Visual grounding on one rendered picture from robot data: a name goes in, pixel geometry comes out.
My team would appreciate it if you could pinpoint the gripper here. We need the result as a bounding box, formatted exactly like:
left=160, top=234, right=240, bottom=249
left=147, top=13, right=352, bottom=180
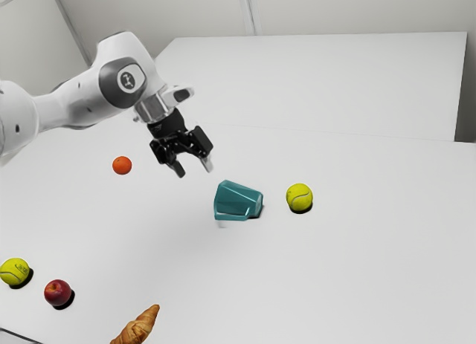
left=147, top=108, right=215, bottom=179

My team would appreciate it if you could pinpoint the teal faceted mug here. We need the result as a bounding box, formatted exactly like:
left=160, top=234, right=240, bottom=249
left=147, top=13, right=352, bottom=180
left=213, top=179, right=265, bottom=222

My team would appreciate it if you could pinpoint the orange fruit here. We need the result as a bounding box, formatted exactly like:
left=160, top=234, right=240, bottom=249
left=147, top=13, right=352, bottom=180
left=112, top=155, right=133, bottom=176

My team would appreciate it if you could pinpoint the yellow tennis ball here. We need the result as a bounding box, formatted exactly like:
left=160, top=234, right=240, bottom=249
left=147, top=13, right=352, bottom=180
left=286, top=183, right=314, bottom=212
left=0, top=257, right=30, bottom=286

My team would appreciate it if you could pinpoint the golden croissant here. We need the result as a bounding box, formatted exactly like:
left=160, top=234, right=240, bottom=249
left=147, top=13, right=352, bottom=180
left=109, top=303, right=161, bottom=344

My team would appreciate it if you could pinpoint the red apple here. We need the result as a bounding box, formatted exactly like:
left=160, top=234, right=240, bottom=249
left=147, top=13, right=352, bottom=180
left=43, top=279, right=73, bottom=307

